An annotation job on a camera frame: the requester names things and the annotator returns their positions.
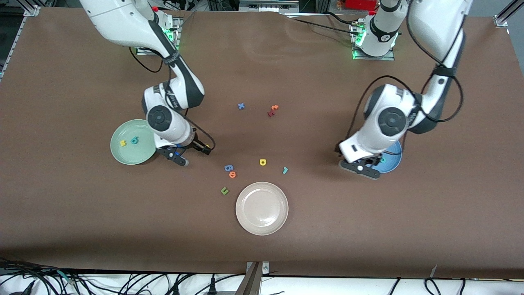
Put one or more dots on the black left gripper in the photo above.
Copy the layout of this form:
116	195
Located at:
374	161

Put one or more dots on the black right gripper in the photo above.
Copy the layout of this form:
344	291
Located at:
199	145

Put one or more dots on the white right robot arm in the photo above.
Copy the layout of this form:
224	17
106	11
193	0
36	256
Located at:
123	20

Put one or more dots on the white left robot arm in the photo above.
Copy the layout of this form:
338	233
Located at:
434	24

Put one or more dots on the blue plate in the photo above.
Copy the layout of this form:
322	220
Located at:
393	163

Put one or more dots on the light green plate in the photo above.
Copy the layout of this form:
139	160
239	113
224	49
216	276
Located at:
131	155

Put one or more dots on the beige plate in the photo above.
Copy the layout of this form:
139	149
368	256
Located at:
262	209

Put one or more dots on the brown table cover sheet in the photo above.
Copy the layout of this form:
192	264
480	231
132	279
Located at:
327	229

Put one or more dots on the white tape scrap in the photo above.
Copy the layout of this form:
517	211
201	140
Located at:
434	270

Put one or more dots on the aluminium profile beam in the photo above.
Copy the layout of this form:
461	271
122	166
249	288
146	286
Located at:
254	282

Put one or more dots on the red box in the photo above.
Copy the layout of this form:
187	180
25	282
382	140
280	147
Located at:
360	4

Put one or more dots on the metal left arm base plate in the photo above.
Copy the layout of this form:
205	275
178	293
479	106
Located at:
374	58

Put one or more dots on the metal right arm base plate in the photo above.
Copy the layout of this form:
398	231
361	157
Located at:
178	28

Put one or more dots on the silver perforated metal rail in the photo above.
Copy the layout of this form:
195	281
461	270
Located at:
266	5

